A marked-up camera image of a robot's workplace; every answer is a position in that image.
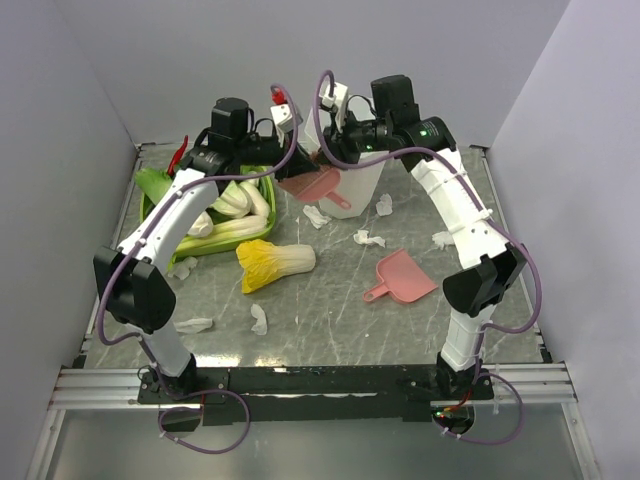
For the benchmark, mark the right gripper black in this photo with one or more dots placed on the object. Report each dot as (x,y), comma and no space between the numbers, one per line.
(336,141)

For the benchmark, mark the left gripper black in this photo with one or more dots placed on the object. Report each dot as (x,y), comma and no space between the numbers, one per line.
(299,162)

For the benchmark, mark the pink hand brush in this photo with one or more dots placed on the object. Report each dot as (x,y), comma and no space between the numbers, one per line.
(313,186)

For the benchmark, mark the paper scrap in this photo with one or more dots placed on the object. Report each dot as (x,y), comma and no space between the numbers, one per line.
(260,326)
(182,269)
(317,219)
(193,326)
(363,237)
(384,207)

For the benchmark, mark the paper scrap edge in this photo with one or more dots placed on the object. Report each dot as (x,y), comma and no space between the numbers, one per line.
(443,239)

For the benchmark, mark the pink dustpan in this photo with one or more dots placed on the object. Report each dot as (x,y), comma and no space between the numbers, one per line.
(400,277)

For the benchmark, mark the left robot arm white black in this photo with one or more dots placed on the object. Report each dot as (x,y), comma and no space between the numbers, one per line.
(130,278)

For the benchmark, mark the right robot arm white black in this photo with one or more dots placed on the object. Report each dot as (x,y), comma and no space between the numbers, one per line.
(490,261)

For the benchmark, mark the white plastic waste bin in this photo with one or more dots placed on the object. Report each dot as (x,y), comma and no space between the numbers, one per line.
(356,186)

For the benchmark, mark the white radish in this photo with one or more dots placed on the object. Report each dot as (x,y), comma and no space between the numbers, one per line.
(259,206)

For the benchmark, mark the green bok choy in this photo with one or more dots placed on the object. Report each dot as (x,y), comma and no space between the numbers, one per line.
(233,202)

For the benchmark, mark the green celery stalk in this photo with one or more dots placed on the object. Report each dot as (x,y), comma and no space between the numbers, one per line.
(225,236)

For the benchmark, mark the red chili pepper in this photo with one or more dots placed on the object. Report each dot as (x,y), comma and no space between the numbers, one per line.
(177,156)

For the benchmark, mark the green vegetable tray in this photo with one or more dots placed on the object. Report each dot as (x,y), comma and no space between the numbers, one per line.
(266,188)

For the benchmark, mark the yellow napa cabbage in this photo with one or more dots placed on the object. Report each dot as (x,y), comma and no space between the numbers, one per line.
(264,263)

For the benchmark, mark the large white napa cabbage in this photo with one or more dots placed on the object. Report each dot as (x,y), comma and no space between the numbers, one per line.
(154,184)

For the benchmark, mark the paper scrap by tray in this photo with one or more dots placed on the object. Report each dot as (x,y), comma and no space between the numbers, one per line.
(182,269)

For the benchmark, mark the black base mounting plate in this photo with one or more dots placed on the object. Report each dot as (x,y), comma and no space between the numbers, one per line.
(262,394)

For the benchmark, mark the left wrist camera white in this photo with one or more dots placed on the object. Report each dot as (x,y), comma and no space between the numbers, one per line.
(284,113)

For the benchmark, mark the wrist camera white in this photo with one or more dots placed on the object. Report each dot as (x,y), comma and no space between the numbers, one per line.
(284,113)
(333,100)

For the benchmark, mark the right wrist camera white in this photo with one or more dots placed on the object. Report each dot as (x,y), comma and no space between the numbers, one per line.
(333,100)

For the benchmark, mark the aluminium rail frame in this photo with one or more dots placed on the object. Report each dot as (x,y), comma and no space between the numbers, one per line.
(116,389)

